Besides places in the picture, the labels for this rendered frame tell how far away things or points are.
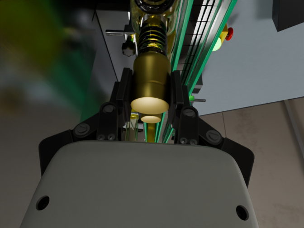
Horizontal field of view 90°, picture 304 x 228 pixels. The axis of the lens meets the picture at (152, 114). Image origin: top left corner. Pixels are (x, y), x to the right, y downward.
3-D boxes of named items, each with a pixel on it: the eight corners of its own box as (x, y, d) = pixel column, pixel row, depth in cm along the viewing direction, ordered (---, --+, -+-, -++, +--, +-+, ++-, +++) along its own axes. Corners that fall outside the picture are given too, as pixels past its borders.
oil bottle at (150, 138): (147, 126, 119) (145, 164, 108) (154, 127, 119) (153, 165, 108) (147, 129, 124) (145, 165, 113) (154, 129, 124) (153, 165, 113)
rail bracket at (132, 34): (109, 0, 35) (98, 43, 30) (139, 2, 35) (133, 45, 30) (113, 17, 39) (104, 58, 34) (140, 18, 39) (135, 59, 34)
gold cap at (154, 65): (131, 50, 13) (125, 95, 11) (173, 52, 13) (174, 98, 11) (135, 76, 16) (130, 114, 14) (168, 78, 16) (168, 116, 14)
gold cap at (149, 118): (141, 90, 25) (139, 115, 23) (163, 92, 25) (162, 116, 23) (142, 100, 28) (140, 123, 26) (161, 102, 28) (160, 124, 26)
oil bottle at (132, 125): (128, 106, 86) (122, 153, 76) (137, 106, 85) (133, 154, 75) (130, 110, 91) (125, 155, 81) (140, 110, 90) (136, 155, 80)
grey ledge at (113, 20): (101, -14, 40) (93, 14, 36) (134, -12, 40) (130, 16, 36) (134, 117, 128) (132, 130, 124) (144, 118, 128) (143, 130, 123)
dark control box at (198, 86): (185, 70, 75) (186, 84, 72) (201, 70, 75) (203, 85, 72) (182, 79, 82) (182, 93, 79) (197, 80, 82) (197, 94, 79)
